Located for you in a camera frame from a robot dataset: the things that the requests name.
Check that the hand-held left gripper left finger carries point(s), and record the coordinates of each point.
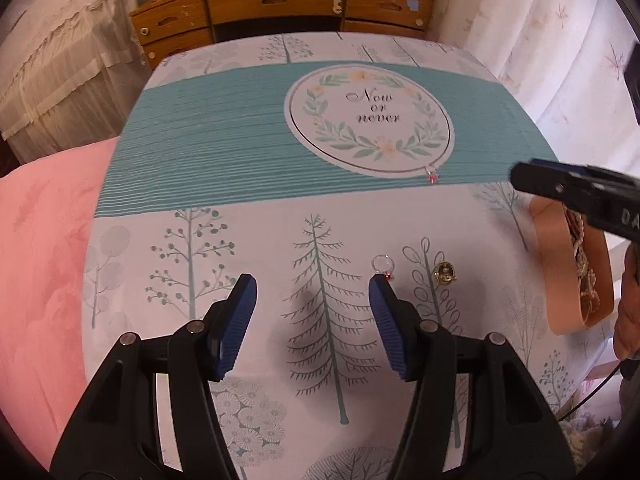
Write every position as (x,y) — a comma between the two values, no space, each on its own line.
(235,325)

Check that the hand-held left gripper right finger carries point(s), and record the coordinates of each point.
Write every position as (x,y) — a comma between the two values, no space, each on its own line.
(390,330)

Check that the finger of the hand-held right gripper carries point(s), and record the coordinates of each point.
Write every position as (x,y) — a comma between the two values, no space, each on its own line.
(550,164)
(550,185)

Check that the gold leaf brooch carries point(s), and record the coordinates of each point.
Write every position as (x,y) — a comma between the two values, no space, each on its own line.
(585,270)

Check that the pink plastic box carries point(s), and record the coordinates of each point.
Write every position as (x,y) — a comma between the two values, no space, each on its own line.
(555,270)

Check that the person's right hand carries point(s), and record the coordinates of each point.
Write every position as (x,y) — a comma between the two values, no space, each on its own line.
(630,310)

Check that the leaf print curtain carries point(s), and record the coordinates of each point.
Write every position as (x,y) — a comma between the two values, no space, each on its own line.
(550,60)

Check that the tree print tablecloth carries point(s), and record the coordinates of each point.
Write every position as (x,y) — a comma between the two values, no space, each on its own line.
(225,160)

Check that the pink blanket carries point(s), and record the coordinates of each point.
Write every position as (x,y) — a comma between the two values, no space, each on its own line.
(45,260)

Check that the blue sticker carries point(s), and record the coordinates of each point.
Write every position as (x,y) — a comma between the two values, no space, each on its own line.
(413,5)

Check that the white lace cover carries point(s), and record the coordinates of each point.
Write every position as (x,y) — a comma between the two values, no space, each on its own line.
(65,60)

